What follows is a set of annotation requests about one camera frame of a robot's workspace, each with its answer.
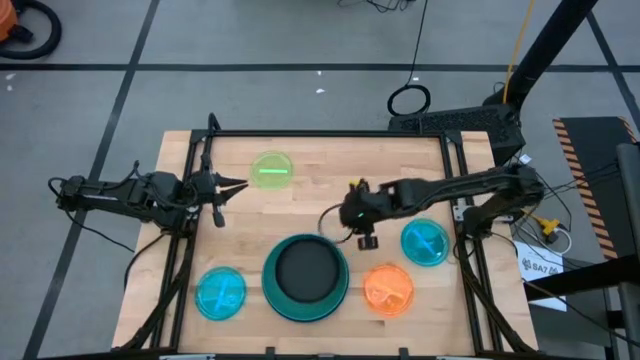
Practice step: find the large teal plastic plate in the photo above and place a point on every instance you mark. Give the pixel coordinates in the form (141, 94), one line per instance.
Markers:
(267, 280)

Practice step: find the black beam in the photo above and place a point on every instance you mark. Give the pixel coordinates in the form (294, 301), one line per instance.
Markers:
(575, 277)

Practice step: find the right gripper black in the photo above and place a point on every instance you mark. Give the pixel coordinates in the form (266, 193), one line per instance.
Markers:
(362, 205)

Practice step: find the small orange translucent plate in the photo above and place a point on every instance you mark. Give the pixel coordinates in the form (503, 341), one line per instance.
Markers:
(389, 290)

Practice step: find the dark grey post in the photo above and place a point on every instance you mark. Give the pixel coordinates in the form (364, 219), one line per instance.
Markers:
(629, 200)

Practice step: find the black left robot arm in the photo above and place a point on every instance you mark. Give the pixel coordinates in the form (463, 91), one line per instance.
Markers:
(125, 195)

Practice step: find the white paper sign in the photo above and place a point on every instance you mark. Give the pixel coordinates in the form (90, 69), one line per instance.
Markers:
(537, 265)

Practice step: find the orange vacuum cleaner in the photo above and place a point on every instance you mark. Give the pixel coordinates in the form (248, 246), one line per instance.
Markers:
(6, 20)

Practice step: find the black stand pole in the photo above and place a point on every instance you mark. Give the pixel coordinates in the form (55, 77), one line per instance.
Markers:
(545, 45)

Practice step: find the large blue plastic plate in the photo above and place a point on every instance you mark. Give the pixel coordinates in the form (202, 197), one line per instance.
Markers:
(306, 320)

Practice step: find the small green translucent plate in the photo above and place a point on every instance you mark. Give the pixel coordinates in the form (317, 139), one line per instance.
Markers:
(272, 170)

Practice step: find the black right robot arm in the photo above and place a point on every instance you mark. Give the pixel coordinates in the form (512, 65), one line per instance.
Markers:
(450, 187)

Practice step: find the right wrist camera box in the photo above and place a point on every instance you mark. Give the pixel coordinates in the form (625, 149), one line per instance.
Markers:
(367, 243)

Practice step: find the black plastic plate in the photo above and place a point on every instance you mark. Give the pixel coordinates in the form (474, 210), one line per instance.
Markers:
(307, 270)

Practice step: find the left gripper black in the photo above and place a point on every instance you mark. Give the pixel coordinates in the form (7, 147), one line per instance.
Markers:
(206, 189)

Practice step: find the small cyan translucent plate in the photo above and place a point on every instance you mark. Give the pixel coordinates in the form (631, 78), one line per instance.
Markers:
(220, 293)
(425, 242)

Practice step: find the black hazard-striped floor mat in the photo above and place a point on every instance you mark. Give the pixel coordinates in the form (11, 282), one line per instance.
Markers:
(590, 145)

